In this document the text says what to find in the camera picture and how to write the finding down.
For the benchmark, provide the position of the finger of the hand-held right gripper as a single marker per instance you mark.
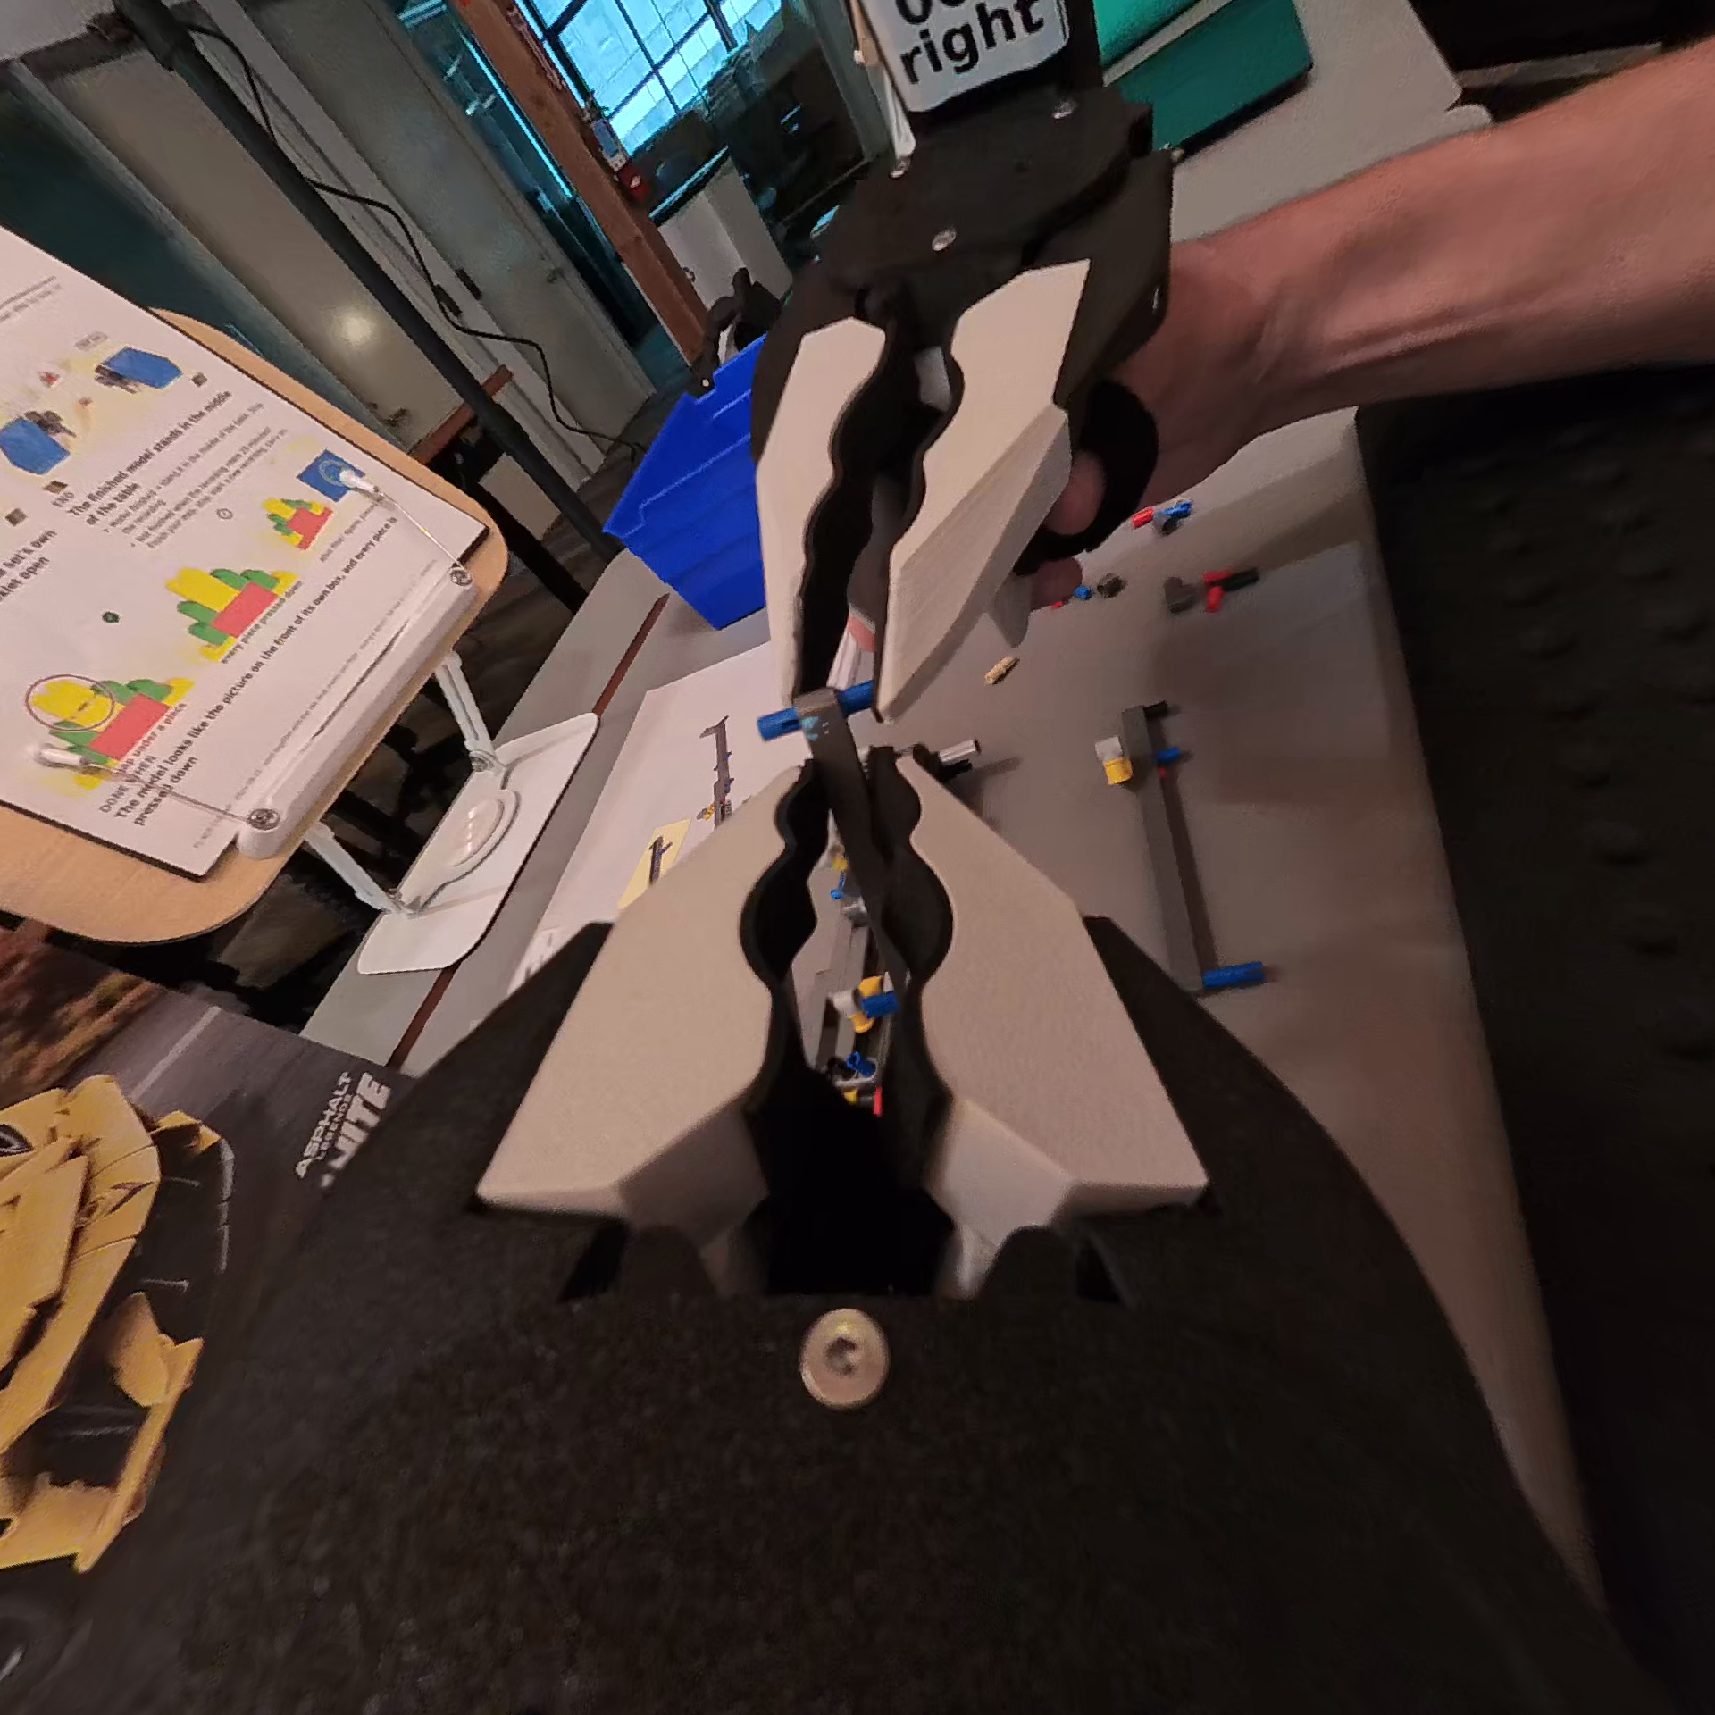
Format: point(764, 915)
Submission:
point(798, 467)
point(1005, 467)

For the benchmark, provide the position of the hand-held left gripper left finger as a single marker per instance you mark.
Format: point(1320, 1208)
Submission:
point(645, 1057)

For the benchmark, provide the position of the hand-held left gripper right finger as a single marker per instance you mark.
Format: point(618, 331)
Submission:
point(1059, 1057)

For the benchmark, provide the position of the blue lego pin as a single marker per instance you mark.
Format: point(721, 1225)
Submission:
point(776, 724)

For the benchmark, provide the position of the long dark grey lego beam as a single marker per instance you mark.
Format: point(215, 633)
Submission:
point(837, 804)

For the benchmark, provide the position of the person's right forearm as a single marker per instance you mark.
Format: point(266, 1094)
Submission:
point(1475, 254)

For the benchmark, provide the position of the partly built lego chassis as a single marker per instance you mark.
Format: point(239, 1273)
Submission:
point(859, 1005)

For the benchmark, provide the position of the scattered small lego pieces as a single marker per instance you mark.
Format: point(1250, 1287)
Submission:
point(1178, 593)

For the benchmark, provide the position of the grey lego beam yellow piece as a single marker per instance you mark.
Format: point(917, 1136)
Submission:
point(1172, 831)

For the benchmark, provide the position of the lego set box yellow car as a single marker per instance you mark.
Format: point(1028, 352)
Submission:
point(134, 1204)

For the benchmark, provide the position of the person's right hand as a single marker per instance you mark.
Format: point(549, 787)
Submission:
point(1220, 376)

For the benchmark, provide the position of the blue plastic bin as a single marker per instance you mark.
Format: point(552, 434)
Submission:
point(697, 509)

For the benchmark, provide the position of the teal felt bag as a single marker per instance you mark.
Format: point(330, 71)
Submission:
point(1206, 68)

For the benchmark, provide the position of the open instruction booklet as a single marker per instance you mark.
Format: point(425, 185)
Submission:
point(671, 764)

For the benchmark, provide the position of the black dimpled mat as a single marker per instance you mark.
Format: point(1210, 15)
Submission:
point(1582, 938)

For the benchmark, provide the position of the printed instruction sheet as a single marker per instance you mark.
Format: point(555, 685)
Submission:
point(201, 536)

